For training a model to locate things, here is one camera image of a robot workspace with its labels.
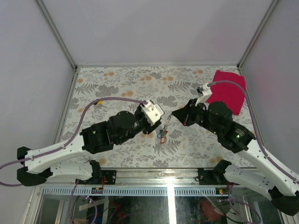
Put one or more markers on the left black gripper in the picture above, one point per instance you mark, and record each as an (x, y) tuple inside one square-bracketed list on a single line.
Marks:
[(150, 128)]

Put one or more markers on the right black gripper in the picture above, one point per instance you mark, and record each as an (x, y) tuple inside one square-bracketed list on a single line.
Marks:
[(185, 114)]

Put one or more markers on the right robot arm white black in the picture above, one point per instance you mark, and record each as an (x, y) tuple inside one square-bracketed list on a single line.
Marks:
[(279, 184)]

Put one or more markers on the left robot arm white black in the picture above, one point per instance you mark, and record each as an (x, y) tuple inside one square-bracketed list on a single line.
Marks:
[(49, 163)]

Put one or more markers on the red folded cloth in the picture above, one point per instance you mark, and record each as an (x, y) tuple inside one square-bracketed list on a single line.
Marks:
[(228, 93)]

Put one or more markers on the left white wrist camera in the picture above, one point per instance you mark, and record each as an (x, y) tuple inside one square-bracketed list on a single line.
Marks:
[(153, 112)]

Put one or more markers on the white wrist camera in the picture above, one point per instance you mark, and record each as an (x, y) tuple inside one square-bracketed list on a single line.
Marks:
[(204, 92), (153, 112)]

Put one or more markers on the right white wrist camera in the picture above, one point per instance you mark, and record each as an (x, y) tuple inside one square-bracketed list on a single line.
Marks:
[(204, 92)]

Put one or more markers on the aluminium front rail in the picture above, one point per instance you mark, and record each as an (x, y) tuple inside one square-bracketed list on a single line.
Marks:
[(142, 182)]

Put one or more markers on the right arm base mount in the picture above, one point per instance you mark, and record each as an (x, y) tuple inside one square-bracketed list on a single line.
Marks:
[(214, 176)]

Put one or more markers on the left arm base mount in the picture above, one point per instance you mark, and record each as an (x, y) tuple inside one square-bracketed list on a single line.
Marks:
[(93, 174)]

